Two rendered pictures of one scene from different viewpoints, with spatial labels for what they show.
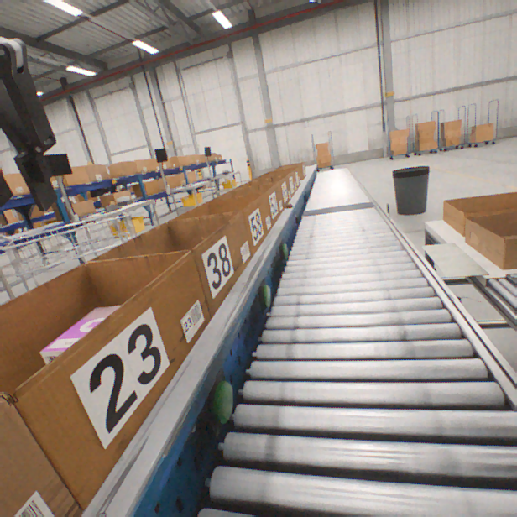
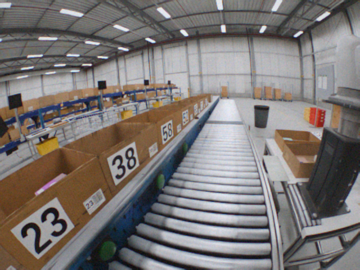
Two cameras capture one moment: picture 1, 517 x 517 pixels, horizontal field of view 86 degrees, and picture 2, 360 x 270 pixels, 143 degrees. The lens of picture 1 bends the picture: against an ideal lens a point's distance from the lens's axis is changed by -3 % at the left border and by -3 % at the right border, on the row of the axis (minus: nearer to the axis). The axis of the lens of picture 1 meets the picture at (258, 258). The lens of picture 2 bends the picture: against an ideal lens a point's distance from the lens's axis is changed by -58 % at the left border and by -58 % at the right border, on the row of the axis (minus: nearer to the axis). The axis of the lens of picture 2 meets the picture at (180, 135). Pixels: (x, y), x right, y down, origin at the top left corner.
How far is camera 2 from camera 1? 29 cm
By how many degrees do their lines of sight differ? 3
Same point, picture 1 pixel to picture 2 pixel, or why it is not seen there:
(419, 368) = (235, 250)
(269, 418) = (136, 262)
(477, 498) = not seen: outside the picture
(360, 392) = (194, 261)
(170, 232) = (117, 129)
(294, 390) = (155, 251)
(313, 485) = not seen: outside the picture
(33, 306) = (35, 168)
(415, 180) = (263, 112)
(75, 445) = (22, 255)
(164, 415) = (65, 254)
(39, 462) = (8, 257)
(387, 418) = not seen: outside the picture
